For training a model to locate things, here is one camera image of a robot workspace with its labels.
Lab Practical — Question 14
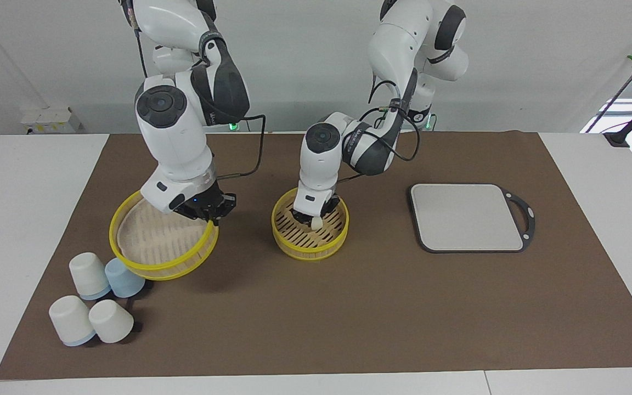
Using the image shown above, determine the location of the light blue plastic cup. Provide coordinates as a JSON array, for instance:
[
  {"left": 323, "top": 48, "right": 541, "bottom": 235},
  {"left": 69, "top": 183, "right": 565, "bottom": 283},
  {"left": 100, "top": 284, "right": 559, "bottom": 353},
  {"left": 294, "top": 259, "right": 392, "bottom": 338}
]
[{"left": 105, "top": 258, "right": 146, "bottom": 298}]

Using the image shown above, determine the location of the yellow rimmed steamer lid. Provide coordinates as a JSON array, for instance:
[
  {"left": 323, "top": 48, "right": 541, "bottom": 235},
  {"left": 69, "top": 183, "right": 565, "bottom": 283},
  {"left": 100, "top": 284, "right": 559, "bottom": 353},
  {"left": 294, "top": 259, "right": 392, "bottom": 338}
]
[{"left": 109, "top": 189, "right": 219, "bottom": 281}]

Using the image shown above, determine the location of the grey cutting board black rim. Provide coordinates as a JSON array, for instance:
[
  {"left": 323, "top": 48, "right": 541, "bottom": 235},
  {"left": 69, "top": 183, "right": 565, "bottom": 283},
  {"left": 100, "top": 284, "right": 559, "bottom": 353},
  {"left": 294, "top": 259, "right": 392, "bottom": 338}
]
[{"left": 408, "top": 183, "right": 537, "bottom": 254}]

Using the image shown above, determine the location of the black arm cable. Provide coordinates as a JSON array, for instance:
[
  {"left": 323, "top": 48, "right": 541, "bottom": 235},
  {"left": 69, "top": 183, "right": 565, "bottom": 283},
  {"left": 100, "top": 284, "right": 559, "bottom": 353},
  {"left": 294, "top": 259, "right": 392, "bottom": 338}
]
[
  {"left": 127, "top": 0, "right": 267, "bottom": 180},
  {"left": 338, "top": 80, "right": 421, "bottom": 184}
]

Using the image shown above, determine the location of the white plastic cup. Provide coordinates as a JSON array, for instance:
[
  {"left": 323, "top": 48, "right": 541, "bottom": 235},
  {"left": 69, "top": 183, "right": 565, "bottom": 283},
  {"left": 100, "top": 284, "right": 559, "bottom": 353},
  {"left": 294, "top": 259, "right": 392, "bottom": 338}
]
[
  {"left": 49, "top": 295, "right": 97, "bottom": 347},
  {"left": 88, "top": 299, "right": 134, "bottom": 344},
  {"left": 69, "top": 252, "right": 112, "bottom": 301}
]

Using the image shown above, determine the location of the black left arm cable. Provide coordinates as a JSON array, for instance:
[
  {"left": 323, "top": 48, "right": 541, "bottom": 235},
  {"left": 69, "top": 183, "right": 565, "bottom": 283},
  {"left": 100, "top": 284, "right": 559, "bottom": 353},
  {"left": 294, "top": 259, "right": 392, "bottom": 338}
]
[{"left": 338, "top": 80, "right": 421, "bottom": 184}]

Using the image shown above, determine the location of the brown table mat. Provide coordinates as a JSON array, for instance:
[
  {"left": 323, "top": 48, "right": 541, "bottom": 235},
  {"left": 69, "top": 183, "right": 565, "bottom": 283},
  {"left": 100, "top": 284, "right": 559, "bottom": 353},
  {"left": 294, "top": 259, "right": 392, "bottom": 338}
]
[{"left": 0, "top": 132, "right": 632, "bottom": 381}]

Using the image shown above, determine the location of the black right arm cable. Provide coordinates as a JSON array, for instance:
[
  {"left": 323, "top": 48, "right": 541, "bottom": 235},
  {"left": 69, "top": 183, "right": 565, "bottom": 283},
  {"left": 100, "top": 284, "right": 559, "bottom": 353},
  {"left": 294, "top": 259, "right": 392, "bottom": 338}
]
[{"left": 127, "top": 0, "right": 267, "bottom": 180}]

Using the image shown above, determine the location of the yellow bamboo steamer basket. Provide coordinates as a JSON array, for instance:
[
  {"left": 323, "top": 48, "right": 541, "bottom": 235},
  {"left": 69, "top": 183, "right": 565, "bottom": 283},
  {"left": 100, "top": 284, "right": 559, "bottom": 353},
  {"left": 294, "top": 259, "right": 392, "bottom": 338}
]
[{"left": 271, "top": 188, "right": 349, "bottom": 261}]

